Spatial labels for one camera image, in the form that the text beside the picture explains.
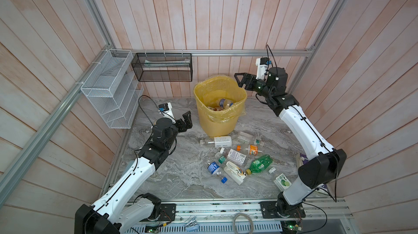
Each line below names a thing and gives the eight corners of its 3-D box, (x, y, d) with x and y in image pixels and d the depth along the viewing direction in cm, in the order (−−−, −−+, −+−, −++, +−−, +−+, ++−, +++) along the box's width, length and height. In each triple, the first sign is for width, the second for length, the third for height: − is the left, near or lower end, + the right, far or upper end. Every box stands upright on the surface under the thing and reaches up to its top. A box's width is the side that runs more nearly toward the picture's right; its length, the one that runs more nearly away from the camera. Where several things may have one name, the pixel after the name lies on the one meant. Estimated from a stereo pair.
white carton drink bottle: (221, 170, 87) (222, 166, 83) (227, 163, 90) (228, 159, 86) (240, 186, 82) (241, 182, 78) (245, 178, 85) (247, 174, 80)
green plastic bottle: (250, 178, 84) (252, 176, 82) (243, 169, 88) (244, 167, 85) (272, 162, 90) (274, 159, 87) (264, 154, 93) (266, 151, 91)
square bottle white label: (218, 155, 93) (218, 153, 90) (222, 147, 96) (222, 144, 93) (244, 168, 88) (245, 165, 85) (247, 158, 91) (249, 156, 89)
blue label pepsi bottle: (203, 167, 88) (203, 163, 84) (210, 160, 91) (210, 156, 87) (223, 185, 82) (224, 182, 78) (229, 177, 85) (230, 174, 81)
